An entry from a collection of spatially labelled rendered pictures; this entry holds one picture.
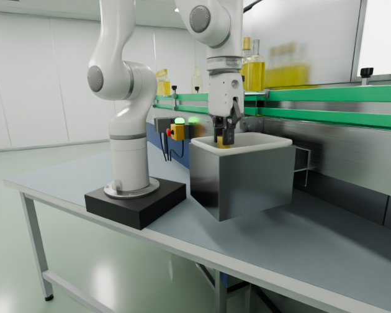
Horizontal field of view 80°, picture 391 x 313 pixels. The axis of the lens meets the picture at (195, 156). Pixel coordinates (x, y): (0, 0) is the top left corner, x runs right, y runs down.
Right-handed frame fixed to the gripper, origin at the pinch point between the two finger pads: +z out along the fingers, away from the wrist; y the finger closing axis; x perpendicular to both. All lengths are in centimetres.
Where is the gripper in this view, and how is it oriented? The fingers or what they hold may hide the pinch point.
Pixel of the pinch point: (223, 135)
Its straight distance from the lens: 61.1
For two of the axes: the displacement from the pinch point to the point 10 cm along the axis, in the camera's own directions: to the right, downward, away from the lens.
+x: -9.1, 1.3, -4.0
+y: -4.2, -2.2, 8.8
